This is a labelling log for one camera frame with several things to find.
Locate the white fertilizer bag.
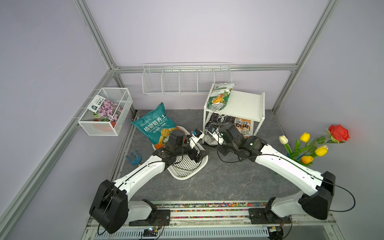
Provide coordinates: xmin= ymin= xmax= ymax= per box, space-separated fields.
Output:
xmin=203 ymin=132 xmax=223 ymax=146

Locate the teal orange soil bag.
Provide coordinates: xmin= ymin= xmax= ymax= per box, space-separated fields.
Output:
xmin=132 ymin=103 xmax=179 ymax=149

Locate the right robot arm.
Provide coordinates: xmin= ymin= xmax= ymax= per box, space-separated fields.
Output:
xmin=207 ymin=125 xmax=336 ymax=223

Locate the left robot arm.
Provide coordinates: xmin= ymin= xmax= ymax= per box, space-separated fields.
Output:
xmin=90 ymin=130 xmax=207 ymax=234

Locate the orange fertilizer bag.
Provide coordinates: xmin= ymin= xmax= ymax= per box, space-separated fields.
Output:
xmin=234 ymin=118 xmax=253 ymax=138

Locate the black bud power bag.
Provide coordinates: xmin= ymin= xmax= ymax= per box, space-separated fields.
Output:
xmin=205 ymin=113 xmax=236 ymax=130

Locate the white metal tiered shelf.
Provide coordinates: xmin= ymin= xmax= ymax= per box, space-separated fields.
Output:
xmin=203 ymin=84 xmax=266 ymax=136

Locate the green white urea bag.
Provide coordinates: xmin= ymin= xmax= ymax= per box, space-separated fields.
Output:
xmin=207 ymin=83 xmax=236 ymax=111

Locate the white perforated plastic basket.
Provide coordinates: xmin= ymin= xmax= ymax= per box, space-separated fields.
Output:
xmin=151 ymin=127 xmax=209 ymax=180

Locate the white artificial tulip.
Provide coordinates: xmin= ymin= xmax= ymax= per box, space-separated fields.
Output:
xmin=279 ymin=135 xmax=289 ymax=145

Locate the yellow artificial tulip upper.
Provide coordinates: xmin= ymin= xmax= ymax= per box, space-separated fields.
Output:
xmin=300 ymin=133 xmax=311 ymax=143

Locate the yellow artificial tulip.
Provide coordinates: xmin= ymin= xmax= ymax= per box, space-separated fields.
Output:
xmin=300 ymin=133 xmax=311 ymax=143
xmin=315 ymin=145 xmax=329 ymax=157

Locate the orange yellow tulip lower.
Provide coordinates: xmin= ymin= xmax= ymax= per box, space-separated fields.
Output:
xmin=301 ymin=156 xmax=314 ymax=164

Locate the small circuit board left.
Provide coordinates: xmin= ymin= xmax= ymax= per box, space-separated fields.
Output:
xmin=141 ymin=228 xmax=158 ymax=238

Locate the small circuit board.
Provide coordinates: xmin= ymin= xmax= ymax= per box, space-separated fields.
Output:
xmin=141 ymin=228 xmax=158 ymax=238
xmin=268 ymin=227 xmax=284 ymax=240

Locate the purple flower seed packet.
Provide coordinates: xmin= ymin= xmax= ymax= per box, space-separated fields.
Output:
xmin=87 ymin=95 xmax=123 ymax=123

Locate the yellow artificial tulip right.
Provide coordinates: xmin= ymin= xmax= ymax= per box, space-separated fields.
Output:
xmin=315 ymin=145 xmax=329 ymax=157

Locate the small circuit board right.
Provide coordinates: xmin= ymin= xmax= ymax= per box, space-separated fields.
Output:
xmin=268 ymin=227 xmax=284 ymax=240

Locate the red artificial rose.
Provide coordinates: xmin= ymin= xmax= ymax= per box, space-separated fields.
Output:
xmin=328 ymin=125 xmax=350 ymax=143

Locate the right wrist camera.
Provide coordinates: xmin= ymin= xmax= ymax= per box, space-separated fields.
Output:
xmin=208 ymin=126 xmax=219 ymax=135

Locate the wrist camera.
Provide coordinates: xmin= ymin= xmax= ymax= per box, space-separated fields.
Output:
xmin=189 ymin=129 xmax=205 ymax=149
xmin=208 ymin=126 xmax=219 ymax=135

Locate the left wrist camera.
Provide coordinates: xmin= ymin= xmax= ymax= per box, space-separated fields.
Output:
xmin=189 ymin=129 xmax=205 ymax=149

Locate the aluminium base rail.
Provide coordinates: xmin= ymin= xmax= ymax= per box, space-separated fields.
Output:
xmin=80 ymin=200 xmax=346 ymax=240

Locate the white wire wall rack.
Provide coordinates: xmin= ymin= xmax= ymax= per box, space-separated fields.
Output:
xmin=142 ymin=63 xmax=232 ymax=95

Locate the white wire wall basket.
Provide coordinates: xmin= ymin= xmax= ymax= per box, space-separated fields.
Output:
xmin=78 ymin=88 xmax=133 ymax=136

